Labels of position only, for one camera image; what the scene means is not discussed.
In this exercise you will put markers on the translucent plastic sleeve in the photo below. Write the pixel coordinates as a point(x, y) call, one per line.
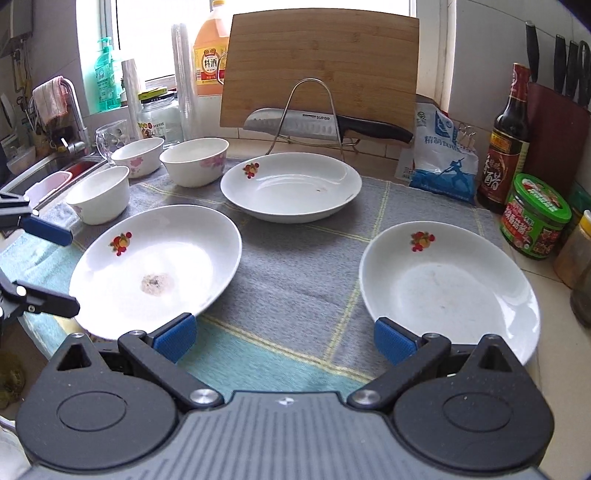
point(131, 87)

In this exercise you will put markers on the blue and white salt bag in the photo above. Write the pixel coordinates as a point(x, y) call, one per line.
point(438, 157)

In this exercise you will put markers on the white plate with grey stain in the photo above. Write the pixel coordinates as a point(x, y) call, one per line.
point(184, 249)

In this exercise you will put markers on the green lidded sauce jar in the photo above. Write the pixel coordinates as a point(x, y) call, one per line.
point(535, 217)

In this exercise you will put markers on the window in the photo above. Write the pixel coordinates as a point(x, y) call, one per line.
point(152, 37)

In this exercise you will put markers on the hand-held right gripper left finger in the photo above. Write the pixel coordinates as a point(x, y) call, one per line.
point(178, 338)

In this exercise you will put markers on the yellowish spice jar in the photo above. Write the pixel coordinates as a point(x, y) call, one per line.
point(575, 254)

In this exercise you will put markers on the metal faucet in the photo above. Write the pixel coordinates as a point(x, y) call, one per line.
point(76, 110)

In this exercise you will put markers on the steel sink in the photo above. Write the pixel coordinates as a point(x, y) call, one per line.
point(69, 167)

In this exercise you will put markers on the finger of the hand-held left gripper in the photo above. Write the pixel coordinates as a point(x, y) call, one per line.
point(46, 301)
point(46, 230)

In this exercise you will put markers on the glass jar with dark lid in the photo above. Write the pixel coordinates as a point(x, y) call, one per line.
point(157, 120)

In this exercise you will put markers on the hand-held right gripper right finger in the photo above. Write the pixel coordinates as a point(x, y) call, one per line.
point(392, 339)

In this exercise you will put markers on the green dish soap bottle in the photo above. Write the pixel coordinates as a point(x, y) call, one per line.
point(107, 87)

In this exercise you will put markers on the roll of plastic wrap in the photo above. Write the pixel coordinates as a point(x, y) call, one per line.
point(184, 83)

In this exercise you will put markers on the clear glass cup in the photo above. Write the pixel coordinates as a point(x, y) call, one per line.
point(111, 136)

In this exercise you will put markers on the pink plastic box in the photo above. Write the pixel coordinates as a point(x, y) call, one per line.
point(46, 184)

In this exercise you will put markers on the white bowl with pink flower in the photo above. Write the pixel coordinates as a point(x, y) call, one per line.
point(194, 166)
point(138, 159)

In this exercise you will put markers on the metal binder clip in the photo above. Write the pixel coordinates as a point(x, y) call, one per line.
point(467, 136)

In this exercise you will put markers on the dark red knife block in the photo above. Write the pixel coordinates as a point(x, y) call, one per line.
point(558, 138)

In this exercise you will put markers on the white water heater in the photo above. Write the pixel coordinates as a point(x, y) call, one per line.
point(14, 23)

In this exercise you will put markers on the dark sauce bottle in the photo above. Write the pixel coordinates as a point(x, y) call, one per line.
point(503, 161)

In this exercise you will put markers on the white plate with fruit print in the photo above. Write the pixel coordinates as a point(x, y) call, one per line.
point(295, 184)

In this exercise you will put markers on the orange cooking wine bottle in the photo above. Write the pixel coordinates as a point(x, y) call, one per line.
point(210, 60)

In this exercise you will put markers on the bamboo cutting board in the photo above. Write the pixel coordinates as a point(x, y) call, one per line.
point(323, 55)

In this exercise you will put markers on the stack of white plates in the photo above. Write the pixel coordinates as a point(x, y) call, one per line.
point(443, 286)

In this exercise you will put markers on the pink cloth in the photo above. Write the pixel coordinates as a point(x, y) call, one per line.
point(48, 99)

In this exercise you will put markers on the steel kitchen knife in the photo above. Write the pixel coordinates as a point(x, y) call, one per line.
point(286, 124)

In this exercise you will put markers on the grey checked mat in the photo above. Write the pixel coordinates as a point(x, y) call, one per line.
point(295, 267)

